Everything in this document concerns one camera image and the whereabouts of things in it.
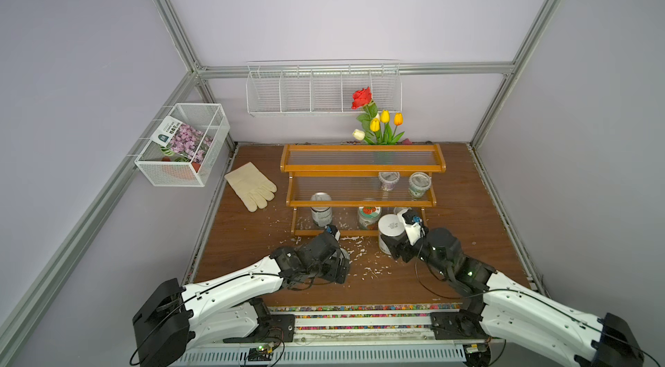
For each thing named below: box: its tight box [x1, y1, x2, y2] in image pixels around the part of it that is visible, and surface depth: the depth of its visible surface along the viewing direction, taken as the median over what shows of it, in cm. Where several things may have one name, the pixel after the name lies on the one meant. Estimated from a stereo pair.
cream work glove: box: [224, 160, 278, 213], surface depth 107 cm
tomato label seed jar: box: [357, 197, 382, 231], surface depth 89 cm
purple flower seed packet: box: [149, 115, 214, 166], surface depth 75 cm
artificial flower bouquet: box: [350, 86, 406, 146], surface depth 90 cm
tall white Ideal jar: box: [377, 213, 406, 256], surface depth 77 cm
